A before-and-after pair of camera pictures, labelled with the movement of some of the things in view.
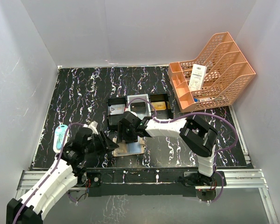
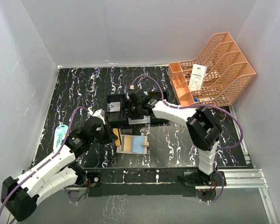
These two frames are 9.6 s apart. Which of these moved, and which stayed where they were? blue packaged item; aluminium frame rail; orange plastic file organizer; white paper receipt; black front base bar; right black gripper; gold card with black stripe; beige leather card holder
Moved: beige leather card holder; gold card with black stripe; right black gripper
Stayed: aluminium frame rail; white paper receipt; blue packaged item; orange plastic file organizer; black front base bar
